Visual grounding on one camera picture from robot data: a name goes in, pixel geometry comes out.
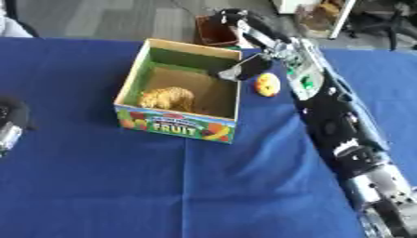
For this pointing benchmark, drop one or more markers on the tan cardboard box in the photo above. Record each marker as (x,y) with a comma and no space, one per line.
(317,15)

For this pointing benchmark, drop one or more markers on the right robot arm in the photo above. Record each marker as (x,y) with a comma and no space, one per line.
(332,124)

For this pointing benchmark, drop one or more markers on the black office chair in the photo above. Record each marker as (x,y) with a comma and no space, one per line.
(388,21)

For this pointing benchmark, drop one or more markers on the brown open box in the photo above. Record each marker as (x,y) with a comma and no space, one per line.
(213,32)

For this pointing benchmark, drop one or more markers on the orange tiger toy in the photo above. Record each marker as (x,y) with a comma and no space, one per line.
(168,97)

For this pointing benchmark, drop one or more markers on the yellow and red toy fruit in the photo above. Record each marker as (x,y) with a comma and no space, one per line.
(267,84)

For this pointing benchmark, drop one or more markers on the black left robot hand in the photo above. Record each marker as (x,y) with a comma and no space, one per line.
(13,111)

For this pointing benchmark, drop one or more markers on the cardboard box with green inside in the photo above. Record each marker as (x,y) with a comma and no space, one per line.
(179,125)

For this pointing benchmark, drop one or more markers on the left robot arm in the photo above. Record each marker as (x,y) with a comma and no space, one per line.
(8,138)

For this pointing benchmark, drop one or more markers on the white table leg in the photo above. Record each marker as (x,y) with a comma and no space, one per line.
(342,18)

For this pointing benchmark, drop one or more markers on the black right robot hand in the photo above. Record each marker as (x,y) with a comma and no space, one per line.
(255,22)

